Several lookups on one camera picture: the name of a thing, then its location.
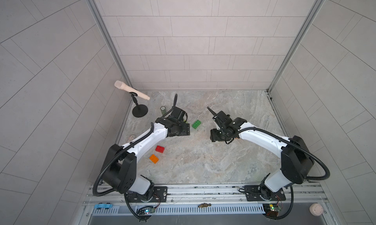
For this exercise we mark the beige microphone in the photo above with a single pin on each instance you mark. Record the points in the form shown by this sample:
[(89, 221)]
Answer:
[(122, 86)]

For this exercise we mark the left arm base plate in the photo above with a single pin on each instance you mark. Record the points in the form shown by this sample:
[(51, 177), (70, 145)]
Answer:
[(157, 194)]

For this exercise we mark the green battery cell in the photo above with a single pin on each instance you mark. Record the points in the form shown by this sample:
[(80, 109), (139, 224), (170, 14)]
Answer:
[(163, 110)]

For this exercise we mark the metal corner profile right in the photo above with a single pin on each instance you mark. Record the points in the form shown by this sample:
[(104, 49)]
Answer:
[(297, 41)]

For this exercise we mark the small red lego brick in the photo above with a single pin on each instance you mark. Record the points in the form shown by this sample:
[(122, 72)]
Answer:
[(160, 149)]

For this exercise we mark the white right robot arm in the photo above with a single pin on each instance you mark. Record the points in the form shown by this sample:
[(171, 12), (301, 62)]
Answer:
[(295, 160)]

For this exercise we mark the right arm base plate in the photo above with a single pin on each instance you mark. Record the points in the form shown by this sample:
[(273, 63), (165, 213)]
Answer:
[(262, 193)]

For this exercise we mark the metal corner profile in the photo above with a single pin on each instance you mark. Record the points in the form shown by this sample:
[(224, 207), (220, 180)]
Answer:
[(297, 41), (105, 34)]

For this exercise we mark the orange lego brick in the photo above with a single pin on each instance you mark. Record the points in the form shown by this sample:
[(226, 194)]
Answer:
[(154, 158)]

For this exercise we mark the black microphone stand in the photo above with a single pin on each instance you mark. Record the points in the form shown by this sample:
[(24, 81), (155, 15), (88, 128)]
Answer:
[(140, 110)]

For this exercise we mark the pink round knob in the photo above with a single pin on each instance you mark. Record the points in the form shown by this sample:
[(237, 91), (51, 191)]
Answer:
[(316, 209)]

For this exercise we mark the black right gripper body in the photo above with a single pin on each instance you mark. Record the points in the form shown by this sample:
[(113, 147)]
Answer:
[(220, 134)]

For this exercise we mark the glittery silver stick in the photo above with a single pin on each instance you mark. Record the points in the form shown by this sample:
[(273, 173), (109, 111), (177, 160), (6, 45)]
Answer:
[(131, 138)]

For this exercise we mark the right circuit board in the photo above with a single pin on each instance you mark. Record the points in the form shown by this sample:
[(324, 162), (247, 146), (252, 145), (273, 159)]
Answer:
[(272, 210)]

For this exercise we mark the blue clip on rail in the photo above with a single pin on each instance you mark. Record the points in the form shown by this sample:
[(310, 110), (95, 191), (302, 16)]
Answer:
[(103, 206)]

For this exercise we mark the aluminium rail frame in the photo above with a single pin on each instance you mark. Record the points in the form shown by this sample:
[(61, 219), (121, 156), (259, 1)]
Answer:
[(228, 207)]

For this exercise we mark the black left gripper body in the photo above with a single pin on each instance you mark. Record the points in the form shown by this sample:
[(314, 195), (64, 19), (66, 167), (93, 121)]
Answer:
[(181, 129)]

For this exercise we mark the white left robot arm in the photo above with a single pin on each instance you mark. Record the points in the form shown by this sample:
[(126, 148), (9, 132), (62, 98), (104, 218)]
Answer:
[(119, 170)]

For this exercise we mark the metal corner profile left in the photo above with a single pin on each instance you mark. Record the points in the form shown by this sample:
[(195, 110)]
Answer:
[(105, 34)]

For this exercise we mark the left circuit board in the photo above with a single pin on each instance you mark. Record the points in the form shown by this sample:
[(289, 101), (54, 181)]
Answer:
[(146, 211)]

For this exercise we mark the bright green lego brick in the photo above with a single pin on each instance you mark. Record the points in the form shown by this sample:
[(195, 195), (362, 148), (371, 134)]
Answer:
[(196, 124)]

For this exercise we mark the brass fitting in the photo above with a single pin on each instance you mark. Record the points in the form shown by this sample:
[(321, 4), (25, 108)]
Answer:
[(203, 205)]

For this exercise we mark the circuit board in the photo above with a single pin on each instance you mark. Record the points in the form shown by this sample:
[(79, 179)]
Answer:
[(146, 211), (272, 210)]

